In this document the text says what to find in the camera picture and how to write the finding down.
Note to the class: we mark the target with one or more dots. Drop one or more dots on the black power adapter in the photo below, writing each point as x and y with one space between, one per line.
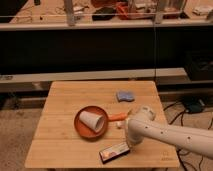
194 106

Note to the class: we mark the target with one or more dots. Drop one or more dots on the wooden table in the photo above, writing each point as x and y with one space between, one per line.
56 144

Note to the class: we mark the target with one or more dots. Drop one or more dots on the white paper cup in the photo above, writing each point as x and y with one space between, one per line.
94 121

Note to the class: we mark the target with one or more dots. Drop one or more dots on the black eraser box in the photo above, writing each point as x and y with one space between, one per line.
110 153

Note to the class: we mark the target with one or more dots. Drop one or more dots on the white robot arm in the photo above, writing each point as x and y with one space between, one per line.
141 124

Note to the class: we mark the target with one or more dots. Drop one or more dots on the grey metal shelf post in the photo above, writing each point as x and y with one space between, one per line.
69 9

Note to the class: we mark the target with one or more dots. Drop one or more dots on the blue sponge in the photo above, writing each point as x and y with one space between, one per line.
125 96

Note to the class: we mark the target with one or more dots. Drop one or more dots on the orange plate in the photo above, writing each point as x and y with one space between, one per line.
85 131

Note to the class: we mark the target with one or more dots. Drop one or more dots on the orange carrot toy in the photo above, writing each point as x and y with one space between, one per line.
119 117

